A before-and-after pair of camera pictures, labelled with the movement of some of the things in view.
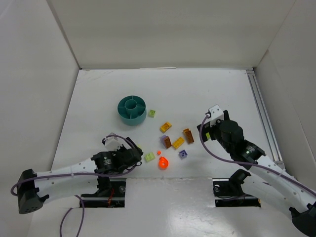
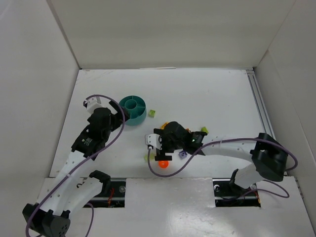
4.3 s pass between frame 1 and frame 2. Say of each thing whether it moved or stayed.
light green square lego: stayed
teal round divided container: stayed
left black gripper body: moved
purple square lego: stayed
